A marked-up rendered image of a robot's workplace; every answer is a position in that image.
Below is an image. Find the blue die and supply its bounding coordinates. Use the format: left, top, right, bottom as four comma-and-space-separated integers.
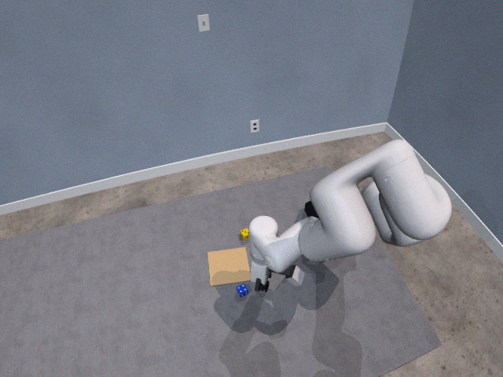
237, 284, 248, 297

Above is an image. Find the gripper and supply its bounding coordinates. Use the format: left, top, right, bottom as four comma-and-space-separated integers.
251, 260, 272, 291

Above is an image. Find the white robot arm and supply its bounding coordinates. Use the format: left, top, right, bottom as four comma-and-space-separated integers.
248, 140, 452, 286

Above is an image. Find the tan flat mat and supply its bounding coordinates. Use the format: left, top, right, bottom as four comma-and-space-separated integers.
207, 247, 251, 286

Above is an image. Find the yellow die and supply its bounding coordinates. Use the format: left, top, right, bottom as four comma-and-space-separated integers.
240, 229, 249, 240

